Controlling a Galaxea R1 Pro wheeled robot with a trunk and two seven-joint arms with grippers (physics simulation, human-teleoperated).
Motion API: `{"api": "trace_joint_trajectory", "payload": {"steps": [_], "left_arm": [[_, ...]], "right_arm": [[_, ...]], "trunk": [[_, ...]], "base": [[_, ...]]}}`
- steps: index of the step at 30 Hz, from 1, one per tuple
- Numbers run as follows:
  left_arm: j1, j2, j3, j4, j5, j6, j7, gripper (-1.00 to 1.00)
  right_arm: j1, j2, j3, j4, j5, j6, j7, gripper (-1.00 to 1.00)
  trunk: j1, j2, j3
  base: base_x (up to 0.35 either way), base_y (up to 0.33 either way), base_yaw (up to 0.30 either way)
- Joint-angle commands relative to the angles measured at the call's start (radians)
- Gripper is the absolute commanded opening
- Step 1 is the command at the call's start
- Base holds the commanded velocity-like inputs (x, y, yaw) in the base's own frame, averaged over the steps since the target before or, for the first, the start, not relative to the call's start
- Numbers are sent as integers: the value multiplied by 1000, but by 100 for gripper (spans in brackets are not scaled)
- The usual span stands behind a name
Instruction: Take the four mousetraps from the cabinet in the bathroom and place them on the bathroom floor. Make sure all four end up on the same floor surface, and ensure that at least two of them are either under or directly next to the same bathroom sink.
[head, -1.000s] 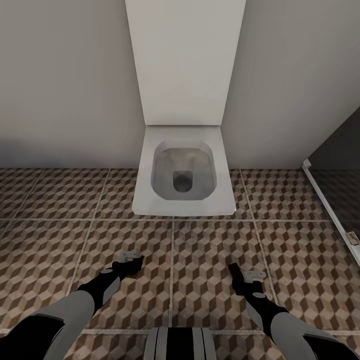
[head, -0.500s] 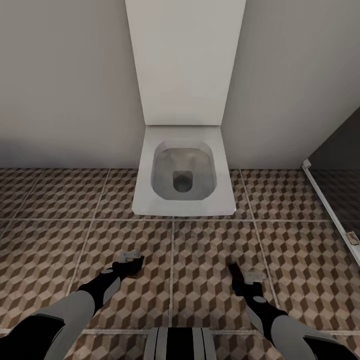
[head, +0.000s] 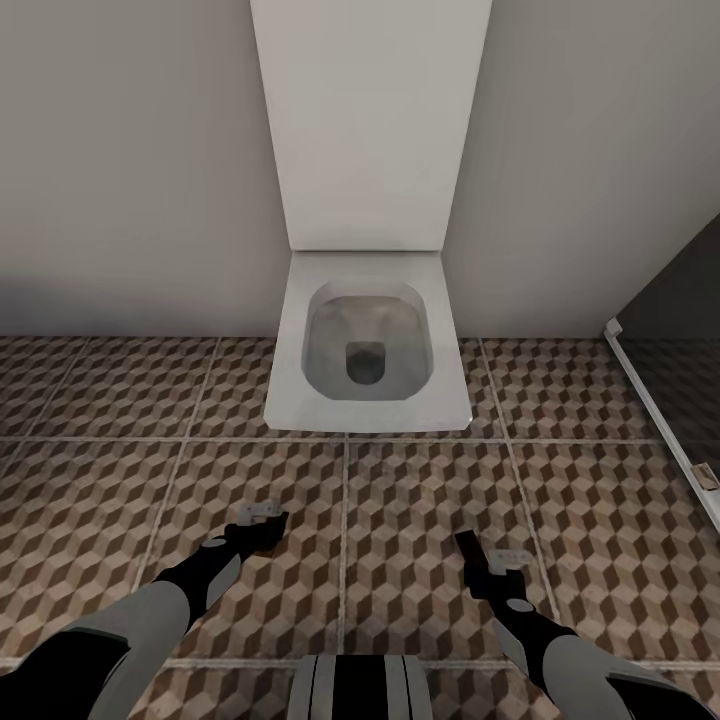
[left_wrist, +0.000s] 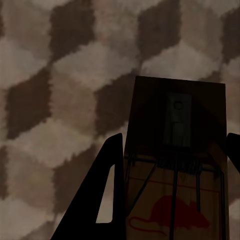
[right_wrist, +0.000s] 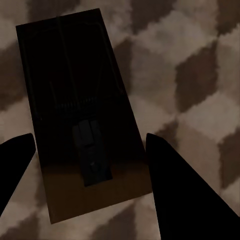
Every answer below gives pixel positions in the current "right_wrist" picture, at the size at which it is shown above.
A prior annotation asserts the mousetrap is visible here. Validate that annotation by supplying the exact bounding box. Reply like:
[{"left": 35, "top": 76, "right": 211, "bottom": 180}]
[{"left": 15, "top": 8, "right": 153, "bottom": 224}]

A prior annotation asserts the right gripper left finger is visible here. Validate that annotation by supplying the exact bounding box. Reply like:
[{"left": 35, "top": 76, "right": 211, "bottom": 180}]
[{"left": 0, "top": 133, "right": 36, "bottom": 216}]

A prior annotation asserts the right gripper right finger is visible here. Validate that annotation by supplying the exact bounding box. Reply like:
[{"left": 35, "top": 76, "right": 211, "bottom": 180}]
[{"left": 145, "top": 133, "right": 240, "bottom": 240}]

